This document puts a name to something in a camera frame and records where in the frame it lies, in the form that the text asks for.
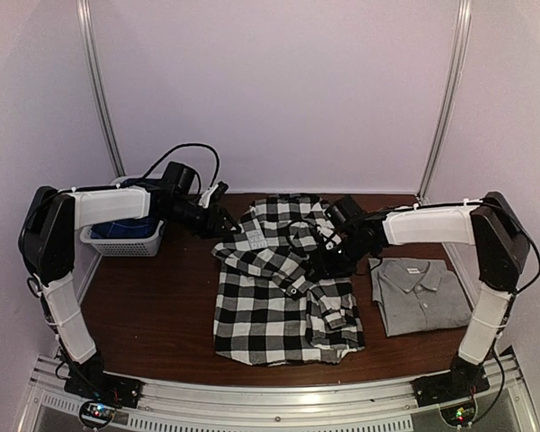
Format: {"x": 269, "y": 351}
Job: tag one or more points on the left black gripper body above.
{"x": 198, "y": 223}

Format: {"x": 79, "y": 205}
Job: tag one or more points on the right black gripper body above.
{"x": 343, "y": 263}

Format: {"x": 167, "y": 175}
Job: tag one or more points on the black white plaid shirt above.
{"x": 267, "y": 311}

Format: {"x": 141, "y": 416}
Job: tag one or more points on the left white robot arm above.
{"x": 47, "y": 246}

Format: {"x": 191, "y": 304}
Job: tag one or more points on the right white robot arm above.
{"x": 489, "y": 225}

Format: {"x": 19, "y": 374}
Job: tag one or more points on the blue plaid shirt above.
{"x": 126, "y": 229}

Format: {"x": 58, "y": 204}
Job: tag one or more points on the white plastic basket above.
{"x": 121, "y": 245}

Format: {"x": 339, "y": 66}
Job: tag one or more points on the folded grey shirt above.
{"x": 418, "y": 295}

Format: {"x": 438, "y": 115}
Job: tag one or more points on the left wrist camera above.
{"x": 176, "y": 183}

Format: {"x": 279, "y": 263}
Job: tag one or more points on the front aluminium rail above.
{"x": 387, "y": 405}

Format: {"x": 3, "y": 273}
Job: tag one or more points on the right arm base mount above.
{"x": 448, "y": 386}

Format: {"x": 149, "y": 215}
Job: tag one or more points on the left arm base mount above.
{"x": 114, "y": 390}

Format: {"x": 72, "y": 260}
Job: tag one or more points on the left aluminium frame post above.
{"x": 85, "y": 21}

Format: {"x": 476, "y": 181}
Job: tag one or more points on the aluminium frame post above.
{"x": 462, "y": 29}
{"x": 85, "y": 21}

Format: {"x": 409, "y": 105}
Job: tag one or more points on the right aluminium frame post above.
{"x": 462, "y": 29}

